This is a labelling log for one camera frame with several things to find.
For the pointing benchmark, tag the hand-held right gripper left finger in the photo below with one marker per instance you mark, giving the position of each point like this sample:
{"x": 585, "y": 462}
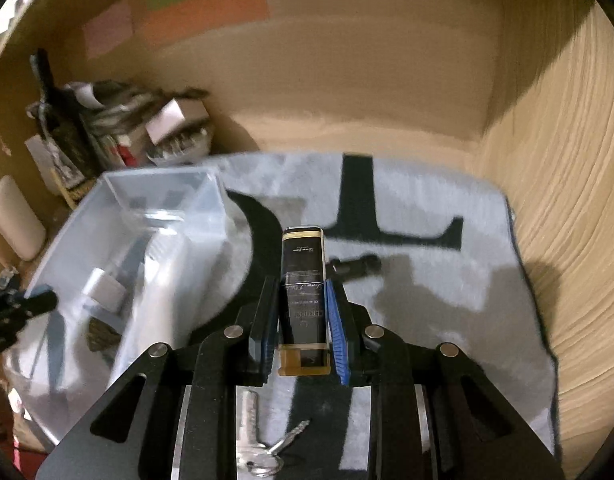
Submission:
{"x": 267, "y": 330}

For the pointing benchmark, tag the black gold perfume bottle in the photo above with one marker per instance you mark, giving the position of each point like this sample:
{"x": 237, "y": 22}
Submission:
{"x": 303, "y": 280}

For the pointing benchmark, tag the stack of small boxes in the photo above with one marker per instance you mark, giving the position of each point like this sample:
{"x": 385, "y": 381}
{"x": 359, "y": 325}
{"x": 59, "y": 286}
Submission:
{"x": 119, "y": 142}

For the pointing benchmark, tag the white charger adapter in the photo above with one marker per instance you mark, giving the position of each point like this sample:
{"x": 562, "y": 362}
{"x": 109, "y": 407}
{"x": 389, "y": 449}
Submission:
{"x": 106, "y": 289}

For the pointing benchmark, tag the white card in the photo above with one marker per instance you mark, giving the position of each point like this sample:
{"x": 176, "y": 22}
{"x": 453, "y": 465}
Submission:
{"x": 167, "y": 121}

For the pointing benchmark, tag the orange sticky note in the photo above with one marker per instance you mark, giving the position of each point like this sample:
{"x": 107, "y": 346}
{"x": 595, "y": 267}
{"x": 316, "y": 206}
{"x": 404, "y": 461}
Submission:
{"x": 207, "y": 15}

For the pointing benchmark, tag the pink sticky note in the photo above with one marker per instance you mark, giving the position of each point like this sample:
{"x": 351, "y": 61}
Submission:
{"x": 108, "y": 30}

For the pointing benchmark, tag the clear plastic container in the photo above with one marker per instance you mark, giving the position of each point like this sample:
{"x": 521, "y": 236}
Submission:
{"x": 62, "y": 260}

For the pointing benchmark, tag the silver key bunch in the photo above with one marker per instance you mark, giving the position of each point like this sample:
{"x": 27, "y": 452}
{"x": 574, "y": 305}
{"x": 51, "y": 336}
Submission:
{"x": 252, "y": 440}

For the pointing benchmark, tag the dark wine bottle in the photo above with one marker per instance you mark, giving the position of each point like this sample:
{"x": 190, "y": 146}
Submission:
{"x": 69, "y": 150}

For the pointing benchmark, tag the grey rug with black letters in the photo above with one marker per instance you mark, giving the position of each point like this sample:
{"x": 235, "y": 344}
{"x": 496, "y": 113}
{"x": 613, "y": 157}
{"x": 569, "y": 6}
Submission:
{"x": 437, "y": 285}

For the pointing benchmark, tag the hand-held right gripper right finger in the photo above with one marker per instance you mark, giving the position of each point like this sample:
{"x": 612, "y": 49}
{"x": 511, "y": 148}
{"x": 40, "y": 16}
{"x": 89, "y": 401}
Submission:
{"x": 334, "y": 330}

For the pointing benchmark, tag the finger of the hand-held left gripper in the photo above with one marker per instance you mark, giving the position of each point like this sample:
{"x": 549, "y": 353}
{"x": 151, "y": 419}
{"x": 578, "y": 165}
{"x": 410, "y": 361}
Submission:
{"x": 34, "y": 302}

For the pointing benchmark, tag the bowl of small trinkets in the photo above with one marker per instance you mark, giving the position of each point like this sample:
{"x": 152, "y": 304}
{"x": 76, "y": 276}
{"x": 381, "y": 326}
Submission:
{"x": 182, "y": 147}

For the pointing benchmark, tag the small black clip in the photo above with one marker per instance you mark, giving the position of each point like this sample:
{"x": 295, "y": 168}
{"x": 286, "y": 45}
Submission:
{"x": 357, "y": 266}

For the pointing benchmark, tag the small dark object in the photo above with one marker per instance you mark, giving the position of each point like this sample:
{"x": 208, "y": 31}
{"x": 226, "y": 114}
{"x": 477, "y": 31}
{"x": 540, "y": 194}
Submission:
{"x": 101, "y": 336}

